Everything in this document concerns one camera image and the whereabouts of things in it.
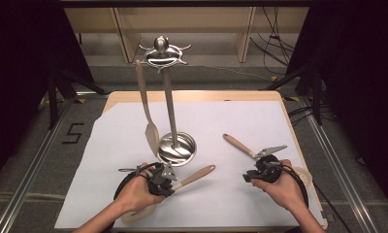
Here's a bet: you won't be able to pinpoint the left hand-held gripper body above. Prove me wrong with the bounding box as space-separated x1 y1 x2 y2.
118 161 180 190

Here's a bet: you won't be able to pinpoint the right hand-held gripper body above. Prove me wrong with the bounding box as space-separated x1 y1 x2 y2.
252 144 289 184

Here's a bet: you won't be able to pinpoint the beige slotted spoon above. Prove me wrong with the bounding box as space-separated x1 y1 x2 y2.
222 133 313 192

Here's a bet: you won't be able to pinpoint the steel utensil rack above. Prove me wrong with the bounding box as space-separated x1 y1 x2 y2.
138 34 198 168

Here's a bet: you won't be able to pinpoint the person's right hand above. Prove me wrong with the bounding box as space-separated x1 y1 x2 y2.
250 158 307 213

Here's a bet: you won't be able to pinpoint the person's left hand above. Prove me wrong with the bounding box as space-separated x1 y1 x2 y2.
116 162 167 215

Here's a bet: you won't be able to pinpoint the white table cloth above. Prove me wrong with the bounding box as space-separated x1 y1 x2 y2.
54 100 326 229

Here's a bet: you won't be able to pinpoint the black tripod stand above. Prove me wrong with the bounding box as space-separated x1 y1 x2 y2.
46 67 108 130
261 62 324 125

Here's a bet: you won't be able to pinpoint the black curtain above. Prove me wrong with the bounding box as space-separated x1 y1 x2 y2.
284 0 388 208
0 0 96 188

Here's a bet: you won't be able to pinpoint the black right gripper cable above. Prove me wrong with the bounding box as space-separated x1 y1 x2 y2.
268 160 310 210

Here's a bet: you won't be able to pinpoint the aluminium frame rail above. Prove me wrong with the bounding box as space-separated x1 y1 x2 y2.
300 96 374 233
0 93 74 233

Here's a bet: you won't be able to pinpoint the black floor cables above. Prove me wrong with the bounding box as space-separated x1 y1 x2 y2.
249 6 297 67

